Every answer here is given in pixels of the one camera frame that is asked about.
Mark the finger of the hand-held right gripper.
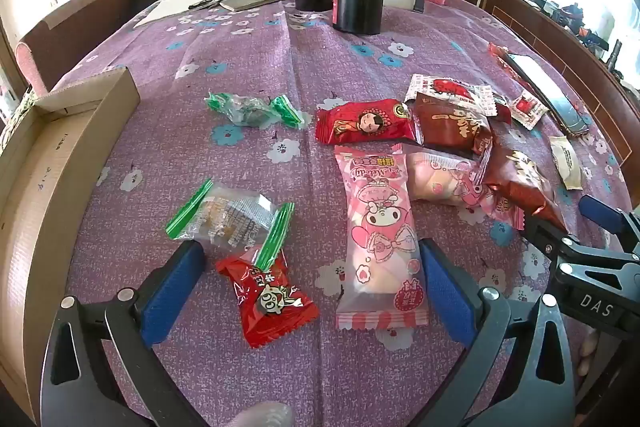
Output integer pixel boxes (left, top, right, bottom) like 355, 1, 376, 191
579, 194, 640, 254
517, 211, 583, 260

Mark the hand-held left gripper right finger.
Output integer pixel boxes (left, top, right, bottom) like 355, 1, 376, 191
417, 237, 591, 427

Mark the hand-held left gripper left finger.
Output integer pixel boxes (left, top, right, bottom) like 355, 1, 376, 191
42, 238, 211, 427

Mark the shiny brown-red snack packet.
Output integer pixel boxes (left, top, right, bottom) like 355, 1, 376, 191
480, 147, 568, 233

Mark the long pink cartoon snack packet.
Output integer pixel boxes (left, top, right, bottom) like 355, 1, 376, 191
334, 145, 430, 330

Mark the red cartoon candy packet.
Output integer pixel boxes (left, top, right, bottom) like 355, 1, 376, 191
216, 252, 321, 350

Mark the clear green-striped snack packet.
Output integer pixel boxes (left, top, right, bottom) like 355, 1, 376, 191
165, 179, 296, 270

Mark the small pink snack packet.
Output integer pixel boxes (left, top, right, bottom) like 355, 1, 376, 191
402, 151, 493, 208

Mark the dark red snack packet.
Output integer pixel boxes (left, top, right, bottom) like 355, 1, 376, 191
412, 92, 493, 158

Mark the brown cardboard box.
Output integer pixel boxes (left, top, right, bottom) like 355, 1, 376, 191
0, 67, 141, 414

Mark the green snack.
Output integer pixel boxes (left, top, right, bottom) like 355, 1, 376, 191
206, 91, 306, 130

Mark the person's right hand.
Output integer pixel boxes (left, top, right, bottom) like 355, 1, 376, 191
575, 327, 601, 379

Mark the cream white snack packet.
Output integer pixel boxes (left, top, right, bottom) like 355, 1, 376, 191
549, 136, 585, 192

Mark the dark grey phone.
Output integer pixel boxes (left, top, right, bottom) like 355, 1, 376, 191
505, 52, 593, 138

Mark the small red-white snack packet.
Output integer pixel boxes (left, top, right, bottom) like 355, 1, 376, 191
510, 89, 548, 130

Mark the white and red snack packet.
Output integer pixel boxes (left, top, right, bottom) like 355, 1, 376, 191
404, 73, 511, 122

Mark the red snack wrapper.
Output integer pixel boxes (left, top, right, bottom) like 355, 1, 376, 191
487, 43, 536, 92

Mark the red cartoon girl snack packet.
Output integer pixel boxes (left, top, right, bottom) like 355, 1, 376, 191
315, 99, 417, 145

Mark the floral fabric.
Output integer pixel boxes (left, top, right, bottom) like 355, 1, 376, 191
0, 87, 38, 148

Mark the purple floral bedsheet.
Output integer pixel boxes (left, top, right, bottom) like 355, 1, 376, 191
50, 0, 640, 427

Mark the white paper sheet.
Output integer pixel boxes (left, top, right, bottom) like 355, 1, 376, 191
134, 0, 236, 28

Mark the wooden bed frame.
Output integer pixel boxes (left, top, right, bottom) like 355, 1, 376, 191
460, 0, 640, 168

